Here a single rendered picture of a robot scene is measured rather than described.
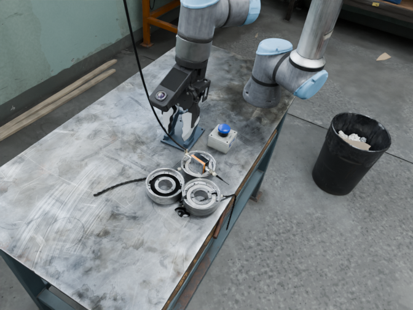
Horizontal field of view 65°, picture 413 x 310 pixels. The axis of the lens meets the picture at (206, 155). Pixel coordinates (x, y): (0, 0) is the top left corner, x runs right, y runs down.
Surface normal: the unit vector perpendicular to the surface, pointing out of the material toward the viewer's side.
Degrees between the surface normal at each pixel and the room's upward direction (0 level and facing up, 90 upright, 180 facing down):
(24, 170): 0
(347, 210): 0
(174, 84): 23
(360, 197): 0
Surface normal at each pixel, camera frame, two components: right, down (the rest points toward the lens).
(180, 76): -0.07, -0.40
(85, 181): 0.11, -0.70
